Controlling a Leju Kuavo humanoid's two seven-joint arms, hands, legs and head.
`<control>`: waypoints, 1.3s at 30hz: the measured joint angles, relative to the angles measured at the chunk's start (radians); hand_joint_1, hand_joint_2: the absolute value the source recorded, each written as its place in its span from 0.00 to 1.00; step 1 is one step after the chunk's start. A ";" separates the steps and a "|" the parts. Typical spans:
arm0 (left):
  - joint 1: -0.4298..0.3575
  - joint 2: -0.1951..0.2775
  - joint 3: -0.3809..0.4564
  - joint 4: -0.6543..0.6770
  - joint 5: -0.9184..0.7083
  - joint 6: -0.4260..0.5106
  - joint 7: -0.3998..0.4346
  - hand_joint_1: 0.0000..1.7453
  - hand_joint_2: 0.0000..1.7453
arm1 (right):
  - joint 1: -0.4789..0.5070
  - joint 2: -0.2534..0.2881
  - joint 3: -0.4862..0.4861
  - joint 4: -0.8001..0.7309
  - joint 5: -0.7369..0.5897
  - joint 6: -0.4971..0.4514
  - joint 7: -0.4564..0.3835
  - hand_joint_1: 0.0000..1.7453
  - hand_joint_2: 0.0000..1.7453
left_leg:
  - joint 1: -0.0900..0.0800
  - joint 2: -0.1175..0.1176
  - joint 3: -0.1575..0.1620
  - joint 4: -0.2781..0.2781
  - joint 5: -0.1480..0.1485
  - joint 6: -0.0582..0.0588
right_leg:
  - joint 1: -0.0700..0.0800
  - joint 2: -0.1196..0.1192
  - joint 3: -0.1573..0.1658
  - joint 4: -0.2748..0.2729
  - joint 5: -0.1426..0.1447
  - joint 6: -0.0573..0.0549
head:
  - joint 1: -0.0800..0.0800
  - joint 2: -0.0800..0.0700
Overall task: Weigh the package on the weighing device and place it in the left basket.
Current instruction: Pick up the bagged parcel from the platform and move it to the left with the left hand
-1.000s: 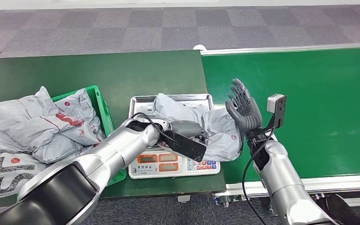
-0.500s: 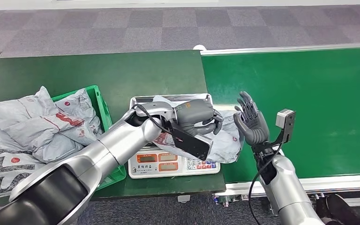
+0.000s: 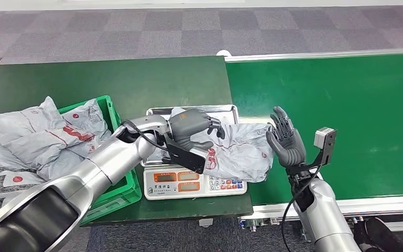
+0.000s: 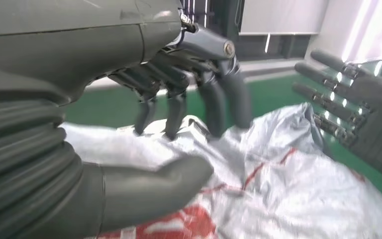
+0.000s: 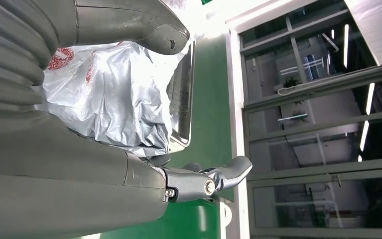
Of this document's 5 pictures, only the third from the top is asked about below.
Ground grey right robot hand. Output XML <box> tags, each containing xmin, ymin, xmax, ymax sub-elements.
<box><xmin>266</xmin><ymin>106</ymin><xmax>307</xmax><ymax>169</ymax></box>

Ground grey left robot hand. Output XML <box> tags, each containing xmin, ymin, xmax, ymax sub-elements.
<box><xmin>168</xmin><ymin>108</ymin><xmax>226</xmax><ymax>152</ymax></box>

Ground grey mailer red print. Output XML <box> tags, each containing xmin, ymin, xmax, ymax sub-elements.
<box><xmin>151</xmin><ymin>107</ymin><xmax>275</xmax><ymax>184</ymax></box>

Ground green plastic basket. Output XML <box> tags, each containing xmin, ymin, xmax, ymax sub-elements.
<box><xmin>57</xmin><ymin>94</ymin><xmax>142</xmax><ymax>226</ymax></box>

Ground white electronic scale steel tray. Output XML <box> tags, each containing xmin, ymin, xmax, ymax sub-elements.
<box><xmin>140</xmin><ymin>104</ymin><xmax>248</xmax><ymax>202</ymax></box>

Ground grey mailer bag red dot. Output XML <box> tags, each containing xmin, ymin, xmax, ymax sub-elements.
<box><xmin>60</xmin><ymin>99</ymin><xmax>109</xmax><ymax>137</ymax></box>

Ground plain grey mailer bag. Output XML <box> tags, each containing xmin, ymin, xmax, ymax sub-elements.
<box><xmin>36</xmin><ymin>149</ymin><xmax>88</xmax><ymax>182</ymax></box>

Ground grey mailer bag red logo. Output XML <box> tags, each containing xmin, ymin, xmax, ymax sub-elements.
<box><xmin>0</xmin><ymin>96</ymin><xmax>112</xmax><ymax>164</ymax></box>

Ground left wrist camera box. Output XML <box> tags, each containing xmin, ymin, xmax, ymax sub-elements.
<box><xmin>162</xmin><ymin>133</ymin><xmax>210</xmax><ymax>175</ymax></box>

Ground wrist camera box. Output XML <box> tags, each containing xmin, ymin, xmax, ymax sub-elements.
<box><xmin>305</xmin><ymin>127</ymin><xmax>338</xmax><ymax>167</ymax></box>
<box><xmin>162</xmin><ymin>133</ymin><xmax>210</xmax><ymax>175</ymax></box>

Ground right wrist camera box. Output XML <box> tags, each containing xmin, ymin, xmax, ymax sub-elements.
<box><xmin>305</xmin><ymin>127</ymin><xmax>338</xmax><ymax>167</ymax></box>

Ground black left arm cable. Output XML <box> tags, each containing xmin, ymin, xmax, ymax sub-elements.
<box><xmin>121</xmin><ymin>119</ymin><xmax>169</xmax><ymax>153</ymax></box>

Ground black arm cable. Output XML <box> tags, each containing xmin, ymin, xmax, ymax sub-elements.
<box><xmin>121</xmin><ymin>119</ymin><xmax>169</xmax><ymax>153</ymax></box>
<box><xmin>280</xmin><ymin>166</ymin><xmax>323</xmax><ymax>252</ymax></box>

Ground green conveyor belt aluminium frame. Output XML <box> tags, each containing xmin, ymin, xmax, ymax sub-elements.
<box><xmin>222</xmin><ymin>47</ymin><xmax>403</xmax><ymax>233</ymax></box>

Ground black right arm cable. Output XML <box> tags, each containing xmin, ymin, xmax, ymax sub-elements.
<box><xmin>280</xmin><ymin>166</ymin><xmax>323</xmax><ymax>252</ymax></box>

